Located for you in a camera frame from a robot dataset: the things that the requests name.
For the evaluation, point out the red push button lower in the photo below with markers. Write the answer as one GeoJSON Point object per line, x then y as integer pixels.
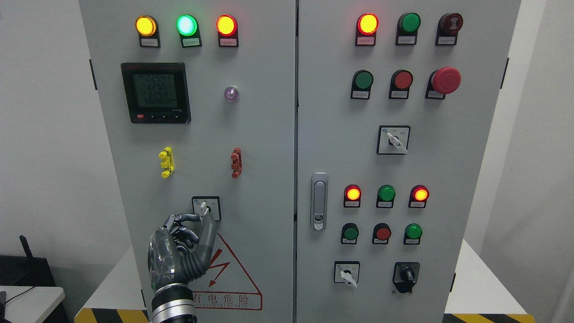
{"type": "Point", "coordinates": [381, 234]}

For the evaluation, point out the yellow terminal connector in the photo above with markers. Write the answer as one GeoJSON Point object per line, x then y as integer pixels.
{"type": "Point", "coordinates": [167, 162]}

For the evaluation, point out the red push button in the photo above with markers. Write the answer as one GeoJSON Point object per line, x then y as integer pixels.
{"type": "Point", "coordinates": [400, 83]}
{"type": "Point", "coordinates": [381, 234]}

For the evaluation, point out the red lit lamp middle right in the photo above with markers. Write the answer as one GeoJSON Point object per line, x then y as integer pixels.
{"type": "Point", "coordinates": [418, 197]}

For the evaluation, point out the red lit lamp left door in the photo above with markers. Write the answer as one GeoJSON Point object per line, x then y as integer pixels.
{"type": "Point", "coordinates": [227, 28]}

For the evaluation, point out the red emergency stop button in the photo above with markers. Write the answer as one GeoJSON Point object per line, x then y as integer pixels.
{"type": "Point", "coordinates": [441, 82]}

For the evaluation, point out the grey electrical cabinet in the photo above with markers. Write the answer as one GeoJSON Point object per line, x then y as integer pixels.
{"type": "Point", "coordinates": [294, 117]}

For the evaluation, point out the green lit indicator lamp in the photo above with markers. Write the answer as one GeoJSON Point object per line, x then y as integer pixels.
{"type": "Point", "coordinates": [189, 31]}

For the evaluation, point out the black device with antenna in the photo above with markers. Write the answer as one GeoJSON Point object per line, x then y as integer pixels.
{"type": "Point", "coordinates": [25, 270]}

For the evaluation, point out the red terminal connector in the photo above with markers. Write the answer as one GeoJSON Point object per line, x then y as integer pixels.
{"type": "Point", "coordinates": [236, 162]}

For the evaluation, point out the white side table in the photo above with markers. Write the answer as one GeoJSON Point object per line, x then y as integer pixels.
{"type": "Point", "coordinates": [32, 306]}

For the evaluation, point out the red electric hazard sticker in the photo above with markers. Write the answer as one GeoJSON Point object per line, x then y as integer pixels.
{"type": "Point", "coordinates": [226, 284]}

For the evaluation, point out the upper right rotary switch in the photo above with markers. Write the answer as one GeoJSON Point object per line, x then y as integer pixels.
{"type": "Point", "coordinates": [393, 140]}

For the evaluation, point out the lower right rotary switch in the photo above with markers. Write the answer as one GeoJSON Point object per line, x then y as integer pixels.
{"type": "Point", "coordinates": [346, 272]}

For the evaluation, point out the red push button upper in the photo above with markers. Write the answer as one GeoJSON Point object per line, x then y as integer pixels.
{"type": "Point", "coordinates": [400, 83]}

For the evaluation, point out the red lit lamp middle left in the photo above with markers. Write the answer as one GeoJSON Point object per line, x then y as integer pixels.
{"type": "Point", "coordinates": [352, 196]}

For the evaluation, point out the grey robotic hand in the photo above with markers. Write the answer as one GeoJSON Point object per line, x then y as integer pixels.
{"type": "Point", "coordinates": [180, 251]}

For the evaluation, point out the dark red buzzer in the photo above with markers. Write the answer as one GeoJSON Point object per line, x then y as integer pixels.
{"type": "Point", "coordinates": [448, 28]}

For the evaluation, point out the red lit lamp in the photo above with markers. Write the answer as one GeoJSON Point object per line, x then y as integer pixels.
{"type": "Point", "coordinates": [418, 197]}
{"type": "Point", "coordinates": [352, 196]}

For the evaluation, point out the green push button lower right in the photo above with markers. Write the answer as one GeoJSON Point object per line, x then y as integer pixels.
{"type": "Point", "coordinates": [412, 234]}

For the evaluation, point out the green lamp top right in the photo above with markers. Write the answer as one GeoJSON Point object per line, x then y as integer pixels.
{"type": "Point", "coordinates": [407, 29]}

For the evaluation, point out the yellow indicator lamp top left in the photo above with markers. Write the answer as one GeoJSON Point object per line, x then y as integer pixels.
{"type": "Point", "coordinates": [148, 32]}

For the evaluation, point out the black key selector switch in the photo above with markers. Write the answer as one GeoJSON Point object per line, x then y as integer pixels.
{"type": "Point", "coordinates": [405, 275]}

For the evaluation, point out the green push button upper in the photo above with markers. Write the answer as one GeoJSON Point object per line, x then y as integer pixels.
{"type": "Point", "coordinates": [361, 85]}

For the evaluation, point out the silver door latch handle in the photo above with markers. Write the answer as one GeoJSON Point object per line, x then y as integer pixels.
{"type": "Point", "coordinates": [318, 200]}

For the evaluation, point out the black silver robot forearm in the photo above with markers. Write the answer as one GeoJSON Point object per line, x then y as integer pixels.
{"type": "Point", "coordinates": [173, 304]}

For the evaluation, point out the red lit lamp right door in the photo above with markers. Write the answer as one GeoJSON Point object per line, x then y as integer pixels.
{"type": "Point", "coordinates": [366, 30]}

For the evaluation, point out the green push button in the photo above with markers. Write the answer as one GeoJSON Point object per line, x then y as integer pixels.
{"type": "Point", "coordinates": [361, 85]}
{"type": "Point", "coordinates": [349, 233]}
{"type": "Point", "coordinates": [412, 234]}

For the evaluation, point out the green lamp middle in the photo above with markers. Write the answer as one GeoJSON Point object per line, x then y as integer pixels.
{"type": "Point", "coordinates": [385, 197]}

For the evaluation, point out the green push button lower left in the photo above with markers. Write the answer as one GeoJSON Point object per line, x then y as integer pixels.
{"type": "Point", "coordinates": [349, 233]}

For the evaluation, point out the black digital power meter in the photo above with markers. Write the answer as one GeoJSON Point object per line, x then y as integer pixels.
{"type": "Point", "coordinates": [156, 92]}

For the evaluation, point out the small clear light bulb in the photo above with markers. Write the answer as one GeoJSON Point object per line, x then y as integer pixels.
{"type": "Point", "coordinates": [231, 94]}

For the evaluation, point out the red lit lamp door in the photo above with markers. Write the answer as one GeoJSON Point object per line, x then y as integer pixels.
{"type": "Point", "coordinates": [366, 30]}
{"type": "Point", "coordinates": [227, 28]}

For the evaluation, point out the door rotary switch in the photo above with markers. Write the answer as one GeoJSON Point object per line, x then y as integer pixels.
{"type": "Point", "coordinates": [207, 205]}

